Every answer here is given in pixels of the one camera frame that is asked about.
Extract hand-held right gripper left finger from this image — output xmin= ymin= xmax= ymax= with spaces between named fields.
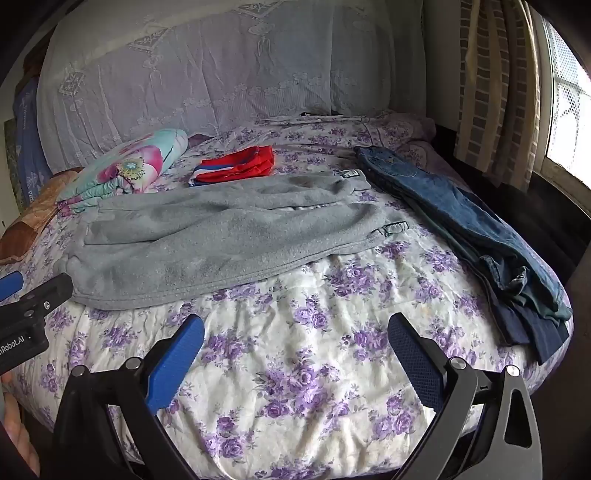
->
xmin=41 ymin=314 xmax=205 ymax=480

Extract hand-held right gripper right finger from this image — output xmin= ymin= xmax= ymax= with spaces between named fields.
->
xmin=387 ymin=312 xmax=543 ymax=480

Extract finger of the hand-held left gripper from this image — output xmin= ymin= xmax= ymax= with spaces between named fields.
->
xmin=0 ymin=273 xmax=75 ymax=324
xmin=0 ymin=271 xmax=25 ymax=303

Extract grey sweatpants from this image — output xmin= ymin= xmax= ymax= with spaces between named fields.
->
xmin=65 ymin=168 xmax=411 ymax=311

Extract brown pillow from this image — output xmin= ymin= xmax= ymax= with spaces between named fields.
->
xmin=0 ymin=168 xmax=86 ymax=266

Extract bed with purple floral sheet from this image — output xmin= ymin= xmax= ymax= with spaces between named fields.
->
xmin=0 ymin=113 xmax=575 ymax=480

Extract blue patterned cloth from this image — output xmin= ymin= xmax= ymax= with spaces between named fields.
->
xmin=13 ymin=76 xmax=54 ymax=204

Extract blue jeans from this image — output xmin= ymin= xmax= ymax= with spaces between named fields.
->
xmin=355 ymin=145 xmax=573 ymax=324

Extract floral teal pink pillow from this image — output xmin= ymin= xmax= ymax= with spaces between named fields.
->
xmin=56 ymin=128 xmax=189 ymax=215

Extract red shorts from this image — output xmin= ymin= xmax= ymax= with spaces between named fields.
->
xmin=188 ymin=145 xmax=275 ymax=188

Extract beige checked curtain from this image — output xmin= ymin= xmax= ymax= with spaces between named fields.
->
xmin=455 ymin=0 xmax=546 ymax=192

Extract white lace cover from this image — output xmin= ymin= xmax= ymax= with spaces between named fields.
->
xmin=36 ymin=0 xmax=423 ymax=169

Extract window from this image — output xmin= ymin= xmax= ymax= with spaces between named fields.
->
xmin=540 ymin=14 xmax=591 ymax=188

